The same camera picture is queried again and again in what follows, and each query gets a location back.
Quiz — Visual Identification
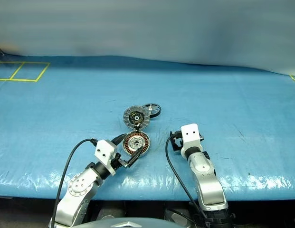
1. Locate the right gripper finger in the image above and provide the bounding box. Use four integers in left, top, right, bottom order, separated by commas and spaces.
171, 138, 182, 152

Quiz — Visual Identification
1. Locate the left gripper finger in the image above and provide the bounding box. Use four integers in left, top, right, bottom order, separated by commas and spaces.
125, 150, 143, 168
111, 133, 127, 146

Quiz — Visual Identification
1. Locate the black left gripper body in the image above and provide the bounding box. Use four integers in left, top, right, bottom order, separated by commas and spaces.
111, 153, 130, 171

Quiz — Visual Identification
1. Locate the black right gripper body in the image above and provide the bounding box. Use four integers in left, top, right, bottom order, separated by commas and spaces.
171, 130, 183, 143

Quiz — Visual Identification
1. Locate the silver motor housing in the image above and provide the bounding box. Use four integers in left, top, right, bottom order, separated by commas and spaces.
123, 131, 152, 158

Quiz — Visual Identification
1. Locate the silver robot torso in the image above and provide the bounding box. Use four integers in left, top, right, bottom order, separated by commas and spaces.
77, 216, 169, 228

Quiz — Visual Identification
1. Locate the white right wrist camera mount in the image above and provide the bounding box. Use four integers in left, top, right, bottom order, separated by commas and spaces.
180, 123, 202, 159

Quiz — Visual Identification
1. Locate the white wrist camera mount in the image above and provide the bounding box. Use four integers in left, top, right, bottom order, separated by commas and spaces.
94, 140, 118, 176
180, 123, 202, 159

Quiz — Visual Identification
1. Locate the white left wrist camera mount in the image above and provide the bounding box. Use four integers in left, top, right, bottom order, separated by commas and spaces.
94, 140, 118, 176

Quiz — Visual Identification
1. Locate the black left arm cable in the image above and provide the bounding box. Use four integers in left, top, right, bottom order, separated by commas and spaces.
51, 138, 98, 225

